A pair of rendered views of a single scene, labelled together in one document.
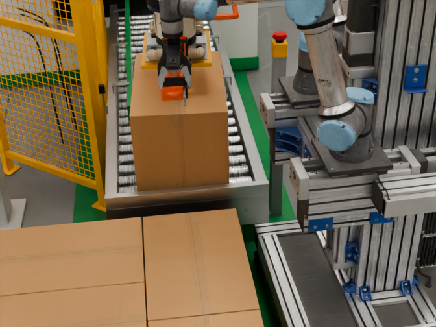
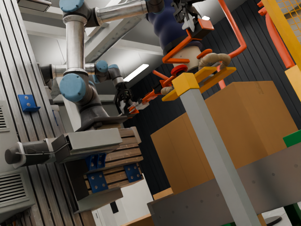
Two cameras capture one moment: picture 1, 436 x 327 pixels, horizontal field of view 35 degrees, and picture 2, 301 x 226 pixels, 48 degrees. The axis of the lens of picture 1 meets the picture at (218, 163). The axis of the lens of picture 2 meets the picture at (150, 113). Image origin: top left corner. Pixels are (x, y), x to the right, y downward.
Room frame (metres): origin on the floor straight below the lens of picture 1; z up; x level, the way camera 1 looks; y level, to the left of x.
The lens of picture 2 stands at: (3.83, -1.32, 0.58)
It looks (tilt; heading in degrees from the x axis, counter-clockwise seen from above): 15 degrees up; 135
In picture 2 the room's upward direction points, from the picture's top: 22 degrees counter-clockwise
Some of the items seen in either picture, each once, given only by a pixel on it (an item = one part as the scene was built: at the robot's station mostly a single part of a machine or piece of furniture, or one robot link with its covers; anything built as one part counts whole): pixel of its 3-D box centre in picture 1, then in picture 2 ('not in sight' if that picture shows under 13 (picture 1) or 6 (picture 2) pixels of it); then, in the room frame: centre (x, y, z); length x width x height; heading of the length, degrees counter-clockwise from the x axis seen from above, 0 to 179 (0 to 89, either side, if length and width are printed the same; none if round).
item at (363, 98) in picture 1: (354, 109); not in sight; (2.02, -0.45, 1.20); 0.13 x 0.12 x 0.14; 151
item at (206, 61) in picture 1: (198, 45); (187, 82); (2.78, 0.07, 1.11); 0.34 x 0.10 x 0.05; 2
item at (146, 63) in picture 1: (154, 47); (207, 81); (2.78, 0.26, 1.11); 0.34 x 0.10 x 0.05; 2
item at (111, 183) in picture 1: (113, 91); not in sight; (3.56, 0.58, 0.50); 2.31 x 0.05 x 0.19; 6
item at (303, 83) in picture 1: (312, 74); (93, 117); (2.51, -0.38, 1.09); 0.15 x 0.15 x 0.10
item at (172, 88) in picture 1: (172, 87); (130, 112); (2.18, 0.15, 1.22); 0.08 x 0.07 x 0.05; 2
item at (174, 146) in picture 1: (180, 120); (225, 142); (2.78, 0.16, 0.75); 0.60 x 0.40 x 0.40; 2
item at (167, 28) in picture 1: (170, 24); (119, 82); (2.19, 0.14, 1.44); 0.08 x 0.08 x 0.05
